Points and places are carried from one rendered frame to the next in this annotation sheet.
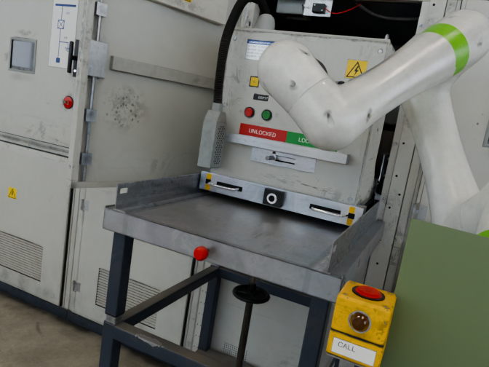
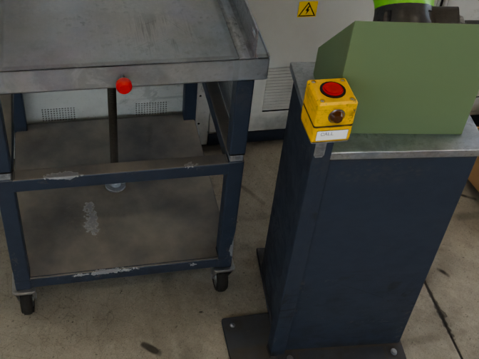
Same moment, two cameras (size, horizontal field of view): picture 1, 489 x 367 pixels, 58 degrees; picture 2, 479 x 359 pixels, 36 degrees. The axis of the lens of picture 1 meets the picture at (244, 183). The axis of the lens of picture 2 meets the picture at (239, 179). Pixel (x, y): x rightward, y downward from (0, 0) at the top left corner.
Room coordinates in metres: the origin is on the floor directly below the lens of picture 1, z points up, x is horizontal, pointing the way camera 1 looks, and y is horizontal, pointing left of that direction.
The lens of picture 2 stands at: (-0.13, 0.64, 1.73)
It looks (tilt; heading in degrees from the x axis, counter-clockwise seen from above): 44 degrees down; 320
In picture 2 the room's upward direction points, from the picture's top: 7 degrees clockwise
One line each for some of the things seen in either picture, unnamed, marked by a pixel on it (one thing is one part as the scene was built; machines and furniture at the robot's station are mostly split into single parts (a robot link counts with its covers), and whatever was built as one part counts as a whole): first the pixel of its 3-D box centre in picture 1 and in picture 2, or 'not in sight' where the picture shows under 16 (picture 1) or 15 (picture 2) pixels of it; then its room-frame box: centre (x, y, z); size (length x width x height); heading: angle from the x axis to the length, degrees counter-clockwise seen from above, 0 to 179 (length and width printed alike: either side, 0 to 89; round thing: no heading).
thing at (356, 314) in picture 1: (359, 322); (337, 117); (0.60, -0.20, 0.87); 0.03 x 0.01 x 0.03; 67
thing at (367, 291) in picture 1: (367, 295); (332, 90); (0.65, -0.22, 0.90); 0.04 x 0.04 x 0.02
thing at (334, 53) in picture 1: (289, 116); not in sight; (1.35, -0.10, 1.15); 0.48 x 0.01 x 0.48; 67
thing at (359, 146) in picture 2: not in sight; (383, 106); (0.69, -0.44, 0.74); 0.37 x 0.32 x 0.02; 62
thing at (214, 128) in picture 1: (213, 139); not in sight; (1.37, 0.12, 1.04); 0.08 x 0.05 x 0.17; 157
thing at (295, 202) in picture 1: (277, 196); not in sight; (1.37, -0.11, 0.90); 0.54 x 0.05 x 0.06; 67
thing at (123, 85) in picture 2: (202, 252); (123, 82); (0.95, 0.07, 0.82); 0.04 x 0.03 x 0.03; 157
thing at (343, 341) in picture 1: (362, 323); (328, 110); (0.65, -0.21, 0.85); 0.08 x 0.08 x 0.10; 67
